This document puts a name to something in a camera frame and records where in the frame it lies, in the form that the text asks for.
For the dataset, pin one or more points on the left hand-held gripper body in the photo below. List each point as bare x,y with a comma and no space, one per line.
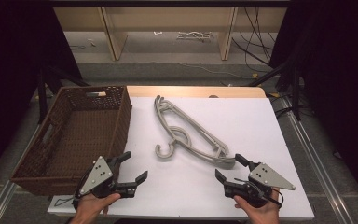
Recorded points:
96,175

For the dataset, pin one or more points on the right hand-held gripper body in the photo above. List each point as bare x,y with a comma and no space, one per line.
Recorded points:
267,177

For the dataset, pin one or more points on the brown wicker basket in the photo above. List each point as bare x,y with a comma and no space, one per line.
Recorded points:
84,130

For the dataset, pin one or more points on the person's left hand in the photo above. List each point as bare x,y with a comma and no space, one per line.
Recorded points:
91,208

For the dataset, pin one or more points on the person's right hand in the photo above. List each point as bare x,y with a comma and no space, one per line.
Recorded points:
264,216

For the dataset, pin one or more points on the white table cover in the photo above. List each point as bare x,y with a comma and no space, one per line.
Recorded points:
245,124

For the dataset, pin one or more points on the black metal stand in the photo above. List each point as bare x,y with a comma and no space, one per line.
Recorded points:
42,93
296,93

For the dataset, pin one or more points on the black curtain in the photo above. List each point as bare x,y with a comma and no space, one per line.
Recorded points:
12,77
338,77

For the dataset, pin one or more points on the light wooden shelf unit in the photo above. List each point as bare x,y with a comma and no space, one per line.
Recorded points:
167,18

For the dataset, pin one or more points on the aluminium floor rail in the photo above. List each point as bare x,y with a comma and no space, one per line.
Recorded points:
320,168
0,199

